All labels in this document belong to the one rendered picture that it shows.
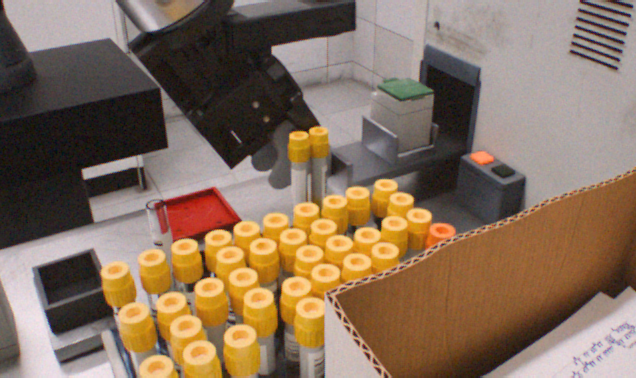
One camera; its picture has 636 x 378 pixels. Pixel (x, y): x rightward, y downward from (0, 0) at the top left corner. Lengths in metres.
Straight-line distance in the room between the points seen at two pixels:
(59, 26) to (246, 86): 1.66
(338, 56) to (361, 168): 2.70
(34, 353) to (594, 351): 0.37
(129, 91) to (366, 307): 0.45
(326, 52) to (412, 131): 2.65
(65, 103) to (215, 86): 0.25
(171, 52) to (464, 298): 0.26
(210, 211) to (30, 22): 1.56
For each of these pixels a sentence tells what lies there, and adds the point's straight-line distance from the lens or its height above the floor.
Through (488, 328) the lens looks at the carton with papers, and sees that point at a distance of 0.34.
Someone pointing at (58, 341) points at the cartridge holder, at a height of 0.89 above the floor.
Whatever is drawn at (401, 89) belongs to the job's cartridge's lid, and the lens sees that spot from 0.55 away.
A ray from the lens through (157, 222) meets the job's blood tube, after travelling 0.39.
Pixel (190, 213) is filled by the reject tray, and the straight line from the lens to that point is 0.56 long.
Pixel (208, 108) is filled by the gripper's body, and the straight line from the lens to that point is 0.43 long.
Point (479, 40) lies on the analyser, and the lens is 0.56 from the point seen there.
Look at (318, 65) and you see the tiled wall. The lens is 3.19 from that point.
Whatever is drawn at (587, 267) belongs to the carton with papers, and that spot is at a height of 0.96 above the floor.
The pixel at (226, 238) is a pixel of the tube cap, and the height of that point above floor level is 0.99.
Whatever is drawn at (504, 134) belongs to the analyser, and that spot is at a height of 0.95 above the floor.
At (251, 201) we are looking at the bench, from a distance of 0.58.
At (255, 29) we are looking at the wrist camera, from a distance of 0.44.
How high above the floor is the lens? 1.19
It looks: 31 degrees down
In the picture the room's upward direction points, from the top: straight up
